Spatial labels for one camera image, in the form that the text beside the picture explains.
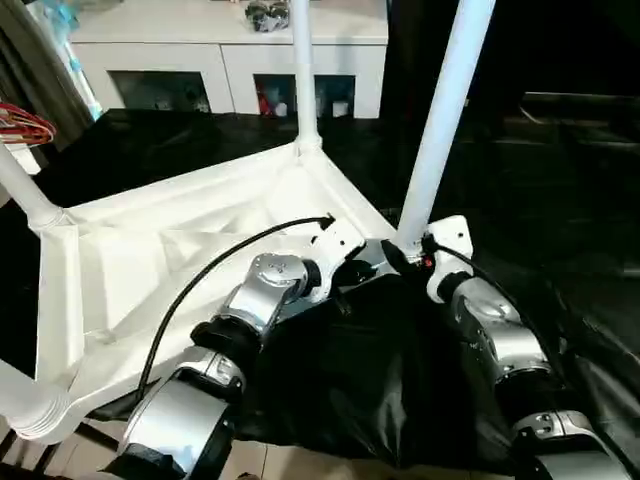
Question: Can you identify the white plastic table leg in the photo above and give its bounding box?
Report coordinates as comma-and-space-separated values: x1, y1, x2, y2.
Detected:
394, 0, 497, 251
0, 358, 73, 445
290, 0, 324, 157
0, 140, 65, 229

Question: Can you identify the white plastic table top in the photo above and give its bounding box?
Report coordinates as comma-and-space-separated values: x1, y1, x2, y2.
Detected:
0, 140, 403, 445

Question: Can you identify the black plastic mat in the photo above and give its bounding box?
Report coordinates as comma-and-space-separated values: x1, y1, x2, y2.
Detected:
0, 105, 640, 471

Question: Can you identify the black metal bar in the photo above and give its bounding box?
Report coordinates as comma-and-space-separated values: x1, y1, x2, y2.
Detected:
518, 92, 640, 123

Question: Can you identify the white cabinet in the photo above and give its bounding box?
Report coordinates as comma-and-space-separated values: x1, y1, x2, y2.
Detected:
68, 0, 389, 121

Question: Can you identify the grey crumpled bundle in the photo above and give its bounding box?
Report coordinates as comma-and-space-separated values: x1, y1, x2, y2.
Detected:
244, 0, 293, 33

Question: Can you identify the black metal stand frame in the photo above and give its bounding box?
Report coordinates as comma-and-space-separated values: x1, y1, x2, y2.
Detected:
0, 424, 121, 480

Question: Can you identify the red wire hanger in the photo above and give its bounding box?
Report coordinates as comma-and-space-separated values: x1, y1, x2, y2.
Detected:
0, 100, 58, 149

